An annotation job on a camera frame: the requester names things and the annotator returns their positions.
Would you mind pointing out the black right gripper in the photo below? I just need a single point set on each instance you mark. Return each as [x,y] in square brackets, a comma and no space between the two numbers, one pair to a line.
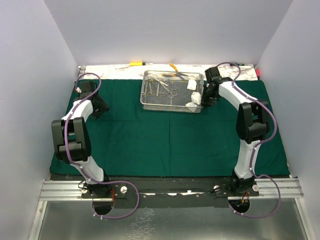
[205,101]

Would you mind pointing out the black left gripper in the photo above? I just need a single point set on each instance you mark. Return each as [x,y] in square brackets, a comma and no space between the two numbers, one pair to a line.
[103,107]

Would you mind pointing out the white gauze pad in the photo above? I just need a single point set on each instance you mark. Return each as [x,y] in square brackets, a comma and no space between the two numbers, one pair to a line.
[196,98]
[192,107]
[192,85]

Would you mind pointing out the white gauze pad top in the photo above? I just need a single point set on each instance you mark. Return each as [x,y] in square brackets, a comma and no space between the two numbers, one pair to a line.
[192,85]

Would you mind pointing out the white gauze pad bottom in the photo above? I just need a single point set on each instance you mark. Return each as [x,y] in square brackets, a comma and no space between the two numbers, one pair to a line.
[192,107]

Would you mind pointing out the steel mesh instrument tray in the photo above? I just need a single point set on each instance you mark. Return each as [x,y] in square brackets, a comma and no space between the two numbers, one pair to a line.
[162,102]

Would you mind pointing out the dark green surgical cloth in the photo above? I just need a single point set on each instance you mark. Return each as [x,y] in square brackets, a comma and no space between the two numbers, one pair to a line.
[130,141]

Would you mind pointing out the steel tweezers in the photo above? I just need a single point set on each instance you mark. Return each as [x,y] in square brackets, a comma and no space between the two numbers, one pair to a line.
[160,83]

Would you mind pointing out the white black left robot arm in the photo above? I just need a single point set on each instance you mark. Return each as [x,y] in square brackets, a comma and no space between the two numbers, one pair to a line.
[71,139]

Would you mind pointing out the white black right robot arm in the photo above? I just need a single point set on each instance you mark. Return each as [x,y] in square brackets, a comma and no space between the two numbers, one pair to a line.
[252,124]

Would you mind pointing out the steel surgical scissors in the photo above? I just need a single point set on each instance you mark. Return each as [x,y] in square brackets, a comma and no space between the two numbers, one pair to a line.
[171,90]

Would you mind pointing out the steel surgical forceps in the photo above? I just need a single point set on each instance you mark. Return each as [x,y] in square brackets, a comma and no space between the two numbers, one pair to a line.
[152,89]

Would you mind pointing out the yellow black needle-nose pliers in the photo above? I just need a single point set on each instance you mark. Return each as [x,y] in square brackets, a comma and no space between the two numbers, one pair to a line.
[176,70]

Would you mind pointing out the pink marker pen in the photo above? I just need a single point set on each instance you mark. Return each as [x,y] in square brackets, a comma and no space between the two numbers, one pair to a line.
[257,72]

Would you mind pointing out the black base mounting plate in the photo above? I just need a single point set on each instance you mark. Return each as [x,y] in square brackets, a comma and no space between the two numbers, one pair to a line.
[167,192]

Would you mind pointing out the yellow handled screwdriver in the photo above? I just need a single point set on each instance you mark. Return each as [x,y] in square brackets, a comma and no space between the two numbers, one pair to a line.
[140,63]

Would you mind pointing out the aluminium extrusion rail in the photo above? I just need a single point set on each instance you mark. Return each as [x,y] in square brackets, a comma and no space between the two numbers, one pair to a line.
[60,190]

